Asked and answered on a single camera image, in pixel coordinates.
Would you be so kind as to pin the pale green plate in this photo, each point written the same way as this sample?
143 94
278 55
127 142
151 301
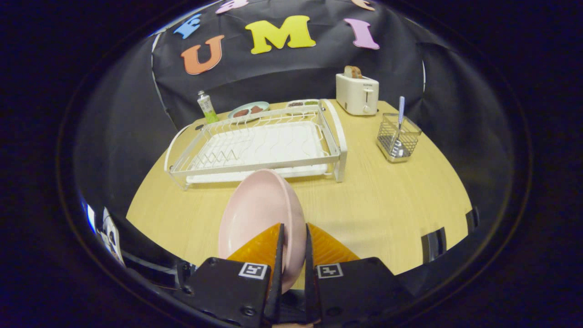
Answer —
262 104

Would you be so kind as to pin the white condiment tray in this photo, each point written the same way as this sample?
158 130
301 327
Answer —
303 104

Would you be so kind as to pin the green squeeze bottle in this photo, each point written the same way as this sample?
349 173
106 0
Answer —
207 109

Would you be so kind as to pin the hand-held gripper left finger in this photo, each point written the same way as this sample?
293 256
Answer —
281 248

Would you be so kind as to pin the white toaster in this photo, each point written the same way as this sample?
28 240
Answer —
355 93

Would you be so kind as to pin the black backdrop cloth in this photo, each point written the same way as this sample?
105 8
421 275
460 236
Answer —
273 73

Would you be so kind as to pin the pink plate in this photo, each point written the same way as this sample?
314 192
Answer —
259 209

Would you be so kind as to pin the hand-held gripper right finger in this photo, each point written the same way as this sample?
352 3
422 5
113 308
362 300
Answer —
309 273

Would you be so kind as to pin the toast slice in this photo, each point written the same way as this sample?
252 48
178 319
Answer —
353 72

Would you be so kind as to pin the brown food piece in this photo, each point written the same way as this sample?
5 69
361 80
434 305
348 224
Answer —
240 112
257 109

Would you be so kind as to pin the black table clamp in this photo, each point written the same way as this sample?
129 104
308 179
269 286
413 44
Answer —
472 220
432 243

